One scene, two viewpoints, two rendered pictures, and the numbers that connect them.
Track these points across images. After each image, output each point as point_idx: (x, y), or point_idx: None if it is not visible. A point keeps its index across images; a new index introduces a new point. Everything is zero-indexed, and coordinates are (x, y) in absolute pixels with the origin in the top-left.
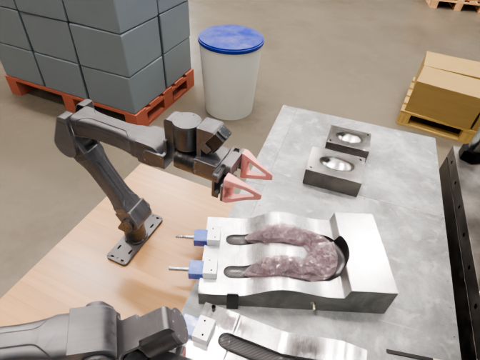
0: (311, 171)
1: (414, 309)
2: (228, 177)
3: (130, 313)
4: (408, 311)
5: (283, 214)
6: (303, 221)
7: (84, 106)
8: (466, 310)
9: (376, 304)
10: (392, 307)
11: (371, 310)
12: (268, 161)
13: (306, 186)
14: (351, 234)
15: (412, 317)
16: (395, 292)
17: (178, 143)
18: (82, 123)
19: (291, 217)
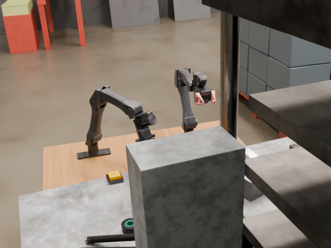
0: (291, 147)
1: (267, 209)
2: (197, 93)
3: None
4: (263, 207)
5: (246, 148)
6: (253, 155)
7: (186, 68)
8: None
9: (245, 190)
10: (257, 202)
11: (244, 195)
12: (284, 141)
13: None
14: None
15: (261, 209)
16: (250, 181)
17: (193, 80)
18: (180, 73)
19: (248, 150)
